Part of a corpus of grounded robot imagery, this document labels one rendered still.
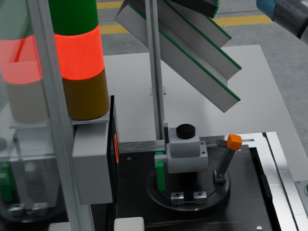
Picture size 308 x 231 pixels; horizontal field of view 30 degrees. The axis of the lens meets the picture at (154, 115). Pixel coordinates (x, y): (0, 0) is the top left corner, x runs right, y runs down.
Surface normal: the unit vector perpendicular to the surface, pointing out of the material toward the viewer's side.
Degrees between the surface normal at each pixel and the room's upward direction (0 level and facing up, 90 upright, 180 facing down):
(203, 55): 90
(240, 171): 0
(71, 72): 90
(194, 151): 90
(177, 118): 0
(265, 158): 0
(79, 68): 90
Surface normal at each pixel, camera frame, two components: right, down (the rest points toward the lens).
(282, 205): -0.07, -0.84
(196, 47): -0.14, 0.54
